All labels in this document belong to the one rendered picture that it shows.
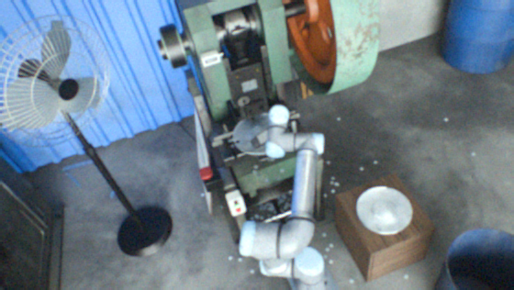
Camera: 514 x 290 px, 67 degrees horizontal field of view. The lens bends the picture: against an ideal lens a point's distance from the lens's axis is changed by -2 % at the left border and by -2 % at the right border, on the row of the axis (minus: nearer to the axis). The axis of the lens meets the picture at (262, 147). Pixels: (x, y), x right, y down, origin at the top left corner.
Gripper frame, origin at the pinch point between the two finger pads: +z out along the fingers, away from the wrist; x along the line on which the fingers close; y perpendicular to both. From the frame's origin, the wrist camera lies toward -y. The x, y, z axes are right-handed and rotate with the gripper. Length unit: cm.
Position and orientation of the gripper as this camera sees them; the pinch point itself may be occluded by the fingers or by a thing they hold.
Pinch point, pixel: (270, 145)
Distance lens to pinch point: 184.2
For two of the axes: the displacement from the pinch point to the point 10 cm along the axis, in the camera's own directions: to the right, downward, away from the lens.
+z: -0.3, 3.4, 9.4
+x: -4.1, -8.6, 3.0
